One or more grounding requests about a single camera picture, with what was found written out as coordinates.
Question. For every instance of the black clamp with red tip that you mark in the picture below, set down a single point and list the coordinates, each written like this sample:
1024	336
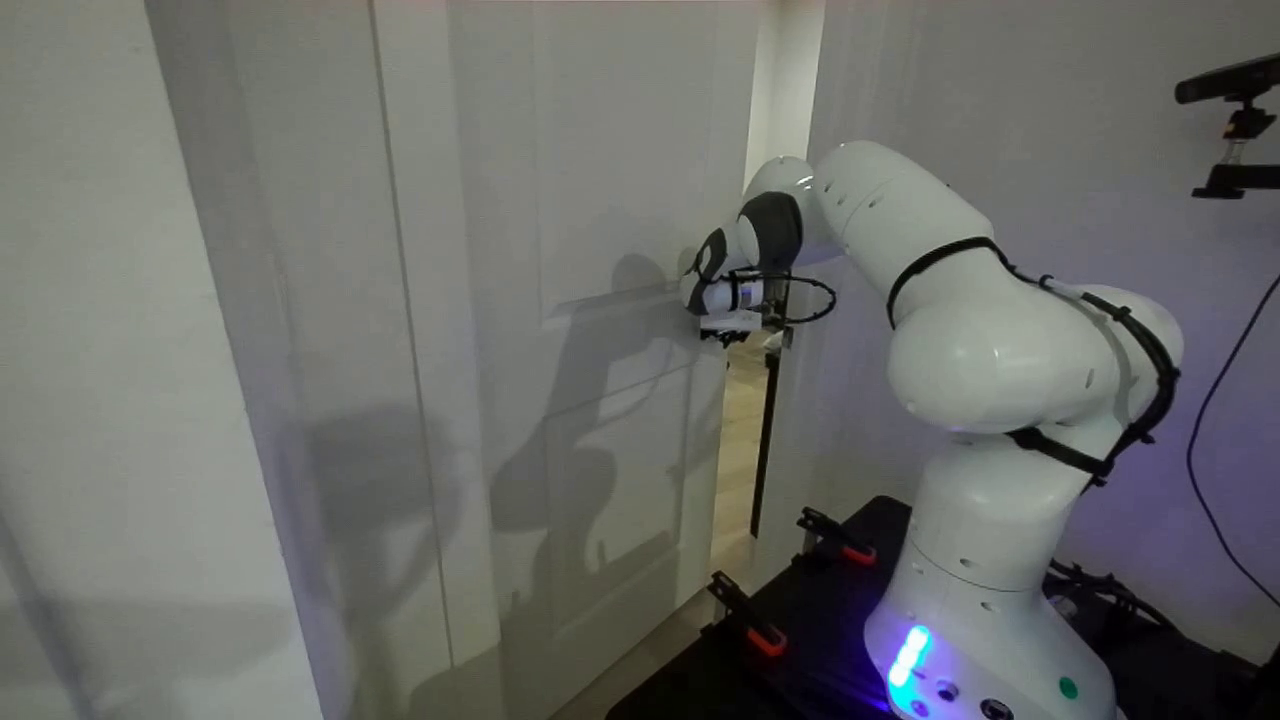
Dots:
841	542
751	625

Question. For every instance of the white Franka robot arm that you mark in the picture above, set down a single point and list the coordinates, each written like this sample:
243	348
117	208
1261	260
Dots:
985	347

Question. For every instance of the white panelled door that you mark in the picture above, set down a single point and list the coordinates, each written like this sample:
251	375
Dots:
560	160

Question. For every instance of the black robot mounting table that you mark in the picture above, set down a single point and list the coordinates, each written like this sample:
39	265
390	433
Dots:
814	625

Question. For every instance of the plain white door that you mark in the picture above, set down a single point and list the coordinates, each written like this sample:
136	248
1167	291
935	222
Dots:
293	265

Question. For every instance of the black stereo camera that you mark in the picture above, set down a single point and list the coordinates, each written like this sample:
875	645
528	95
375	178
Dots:
1226	82

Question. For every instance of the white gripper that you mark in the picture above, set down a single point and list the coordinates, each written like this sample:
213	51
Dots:
728	300

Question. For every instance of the plain black clamp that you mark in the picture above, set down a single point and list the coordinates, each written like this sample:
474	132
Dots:
1106	594

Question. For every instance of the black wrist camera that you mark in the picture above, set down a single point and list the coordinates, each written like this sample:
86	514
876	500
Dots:
772	317

